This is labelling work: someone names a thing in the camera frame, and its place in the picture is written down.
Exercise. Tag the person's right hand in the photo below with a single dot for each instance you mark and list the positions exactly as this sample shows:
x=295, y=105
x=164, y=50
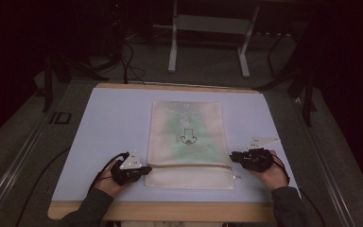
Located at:
x=274, y=176

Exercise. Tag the black stand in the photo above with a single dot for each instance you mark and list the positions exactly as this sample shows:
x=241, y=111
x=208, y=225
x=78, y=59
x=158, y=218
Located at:
x=48, y=82
x=308, y=94

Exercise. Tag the green garment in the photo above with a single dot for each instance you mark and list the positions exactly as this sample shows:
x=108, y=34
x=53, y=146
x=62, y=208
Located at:
x=190, y=135

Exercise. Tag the person's left hand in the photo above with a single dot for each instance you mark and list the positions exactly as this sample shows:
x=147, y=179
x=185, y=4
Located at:
x=108, y=184

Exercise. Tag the metal floor rail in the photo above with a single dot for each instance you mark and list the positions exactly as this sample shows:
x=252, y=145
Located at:
x=9, y=176
x=327, y=170

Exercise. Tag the white metal stand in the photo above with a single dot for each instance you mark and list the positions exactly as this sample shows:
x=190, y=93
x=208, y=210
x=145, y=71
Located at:
x=212, y=23

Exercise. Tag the pale blue table mat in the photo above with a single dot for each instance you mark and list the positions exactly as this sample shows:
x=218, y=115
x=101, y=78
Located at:
x=113, y=126

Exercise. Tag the clear zipper plastic bag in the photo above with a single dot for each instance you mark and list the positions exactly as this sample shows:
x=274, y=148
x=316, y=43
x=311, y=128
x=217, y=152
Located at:
x=187, y=148

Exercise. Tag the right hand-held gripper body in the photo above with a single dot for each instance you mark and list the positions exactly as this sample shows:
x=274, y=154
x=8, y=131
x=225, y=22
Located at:
x=258, y=157

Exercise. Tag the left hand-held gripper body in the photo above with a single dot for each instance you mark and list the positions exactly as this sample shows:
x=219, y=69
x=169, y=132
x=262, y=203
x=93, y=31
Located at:
x=129, y=168

